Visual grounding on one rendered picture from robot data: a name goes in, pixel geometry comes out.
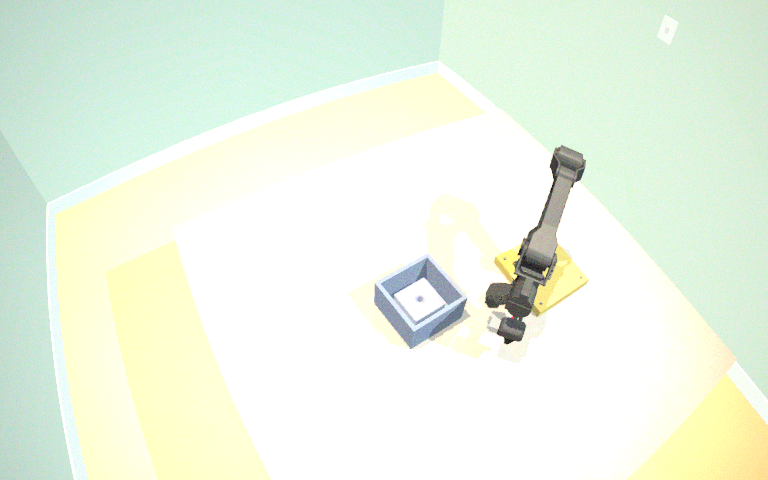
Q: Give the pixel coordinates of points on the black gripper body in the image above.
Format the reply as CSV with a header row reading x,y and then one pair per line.
x,y
512,328

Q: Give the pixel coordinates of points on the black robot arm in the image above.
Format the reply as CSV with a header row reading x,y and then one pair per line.
x,y
537,252

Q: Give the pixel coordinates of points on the white square plate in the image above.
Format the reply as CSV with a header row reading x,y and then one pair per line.
x,y
419,301

